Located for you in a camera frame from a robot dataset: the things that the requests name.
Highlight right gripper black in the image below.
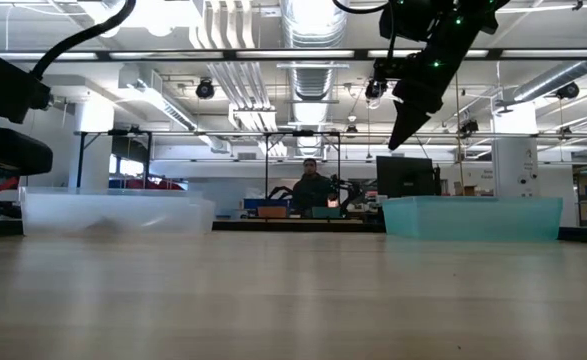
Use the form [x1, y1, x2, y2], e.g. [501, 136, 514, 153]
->
[372, 29, 474, 151]

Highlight black computer monitor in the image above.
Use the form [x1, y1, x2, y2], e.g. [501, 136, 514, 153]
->
[375, 155, 442, 199]

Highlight white round column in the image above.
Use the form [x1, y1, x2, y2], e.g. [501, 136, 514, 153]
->
[491, 102, 542, 197]
[72, 102, 115, 190]

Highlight teal-green plastic bin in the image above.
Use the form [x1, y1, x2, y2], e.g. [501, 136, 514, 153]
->
[381, 195, 564, 244]

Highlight person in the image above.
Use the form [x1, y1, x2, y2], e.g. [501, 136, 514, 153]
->
[291, 157, 338, 217]

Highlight teal background box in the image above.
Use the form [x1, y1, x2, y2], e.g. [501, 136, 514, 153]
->
[311, 205, 343, 220]

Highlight orange background box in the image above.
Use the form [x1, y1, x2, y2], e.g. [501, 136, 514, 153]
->
[256, 205, 289, 220]

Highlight white ceiling pipes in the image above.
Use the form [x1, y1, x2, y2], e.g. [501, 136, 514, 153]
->
[187, 0, 279, 134]

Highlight clear plastic bin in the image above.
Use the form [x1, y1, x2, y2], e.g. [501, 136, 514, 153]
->
[19, 187, 218, 237]

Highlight silver ribbed ceiling duct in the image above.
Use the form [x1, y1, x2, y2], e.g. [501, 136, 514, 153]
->
[278, 0, 348, 159]

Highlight black ceiling light rail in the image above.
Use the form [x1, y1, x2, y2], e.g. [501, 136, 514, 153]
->
[0, 47, 587, 64]

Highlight silver slanted ceiling duct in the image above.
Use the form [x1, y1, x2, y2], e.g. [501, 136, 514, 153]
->
[511, 55, 587, 104]

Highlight black background rig frame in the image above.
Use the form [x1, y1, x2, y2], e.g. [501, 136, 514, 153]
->
[72, 128, 343, 196]

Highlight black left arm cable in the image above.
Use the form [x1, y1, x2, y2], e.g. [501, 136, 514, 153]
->
[30, 0, 138, 81]

